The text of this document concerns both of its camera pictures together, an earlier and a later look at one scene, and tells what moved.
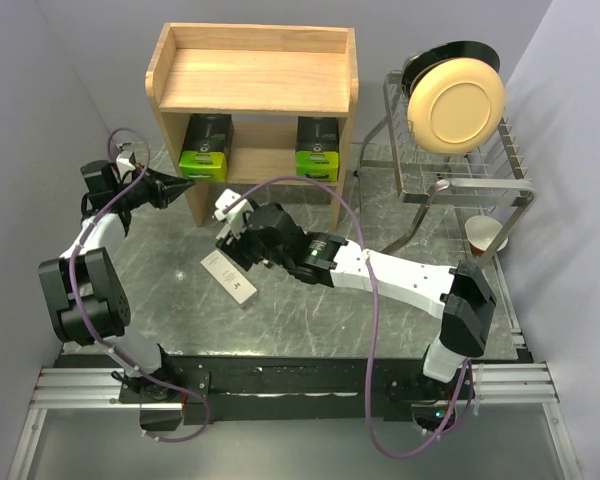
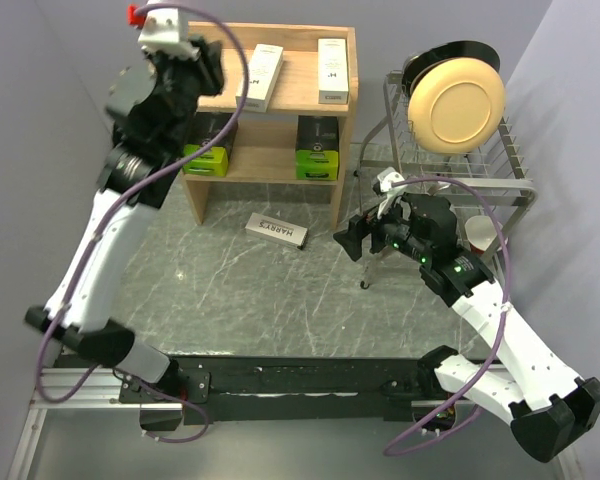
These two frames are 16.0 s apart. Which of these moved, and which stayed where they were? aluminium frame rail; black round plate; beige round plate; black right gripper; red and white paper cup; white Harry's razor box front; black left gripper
Moved: black right gripper; black left gripper; white Harry's razor box front
Stayed: aluminium frame rail; red and white paper cup; black round plate; beige round plate
